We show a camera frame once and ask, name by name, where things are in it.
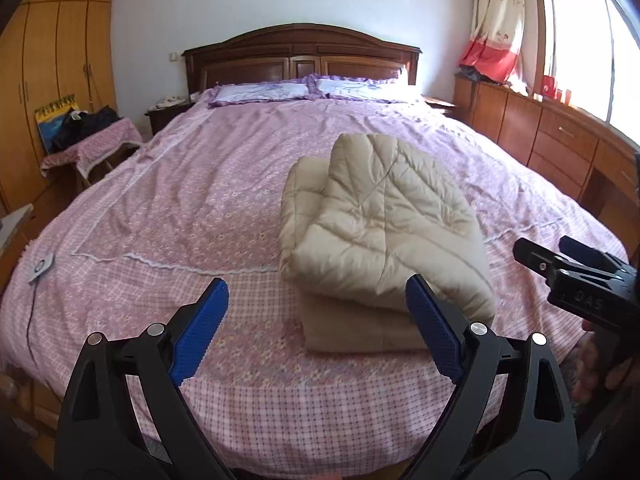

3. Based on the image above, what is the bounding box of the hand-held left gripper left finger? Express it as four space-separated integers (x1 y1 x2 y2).
55 277 231 480

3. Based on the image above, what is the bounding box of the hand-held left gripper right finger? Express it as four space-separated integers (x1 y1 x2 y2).
400 274 579 480

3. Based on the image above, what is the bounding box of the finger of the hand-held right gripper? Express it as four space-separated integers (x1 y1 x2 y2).
513 237 568 283
558 235 628 272

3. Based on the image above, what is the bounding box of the beige down jacket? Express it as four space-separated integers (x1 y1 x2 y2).
278 132 497 354

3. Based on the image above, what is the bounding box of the pile of dark clothes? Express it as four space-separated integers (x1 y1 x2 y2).
52 105 122 152

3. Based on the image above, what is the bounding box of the person's right hand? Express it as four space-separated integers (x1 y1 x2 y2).
570 322 637 404

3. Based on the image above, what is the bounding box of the long wooden cabinet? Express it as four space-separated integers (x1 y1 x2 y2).
453 75 640 233

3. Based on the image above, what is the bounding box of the bed with pink bedspread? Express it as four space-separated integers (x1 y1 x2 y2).
0 82 632 479

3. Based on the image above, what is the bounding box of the grey bed controller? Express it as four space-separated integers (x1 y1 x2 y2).
28 255 55 284

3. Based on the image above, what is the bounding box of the dark wooden nightstand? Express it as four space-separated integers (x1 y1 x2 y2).
145 101 194 137
425 97 457 121

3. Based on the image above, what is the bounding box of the chair with pink cloth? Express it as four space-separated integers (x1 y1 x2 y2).
41 119 144 192

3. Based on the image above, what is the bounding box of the window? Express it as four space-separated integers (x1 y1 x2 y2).
542 0 640 137

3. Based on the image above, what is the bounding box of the cream and red curtain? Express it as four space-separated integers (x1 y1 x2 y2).
458 0 527 94

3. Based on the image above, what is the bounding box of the purple frilled pillow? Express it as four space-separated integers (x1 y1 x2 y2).
208 81 312 109
311 75 412 104

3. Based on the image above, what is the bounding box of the colourful book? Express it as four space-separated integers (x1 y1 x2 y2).
34 93 81 156

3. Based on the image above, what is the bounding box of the dark wooden headboard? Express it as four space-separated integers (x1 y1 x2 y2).
182 23 424 107

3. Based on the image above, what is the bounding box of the wooden wardrobe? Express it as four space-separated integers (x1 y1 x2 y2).
0 0 119 213

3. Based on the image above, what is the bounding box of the thin dark cable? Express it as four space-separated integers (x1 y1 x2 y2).
22 280 39 363

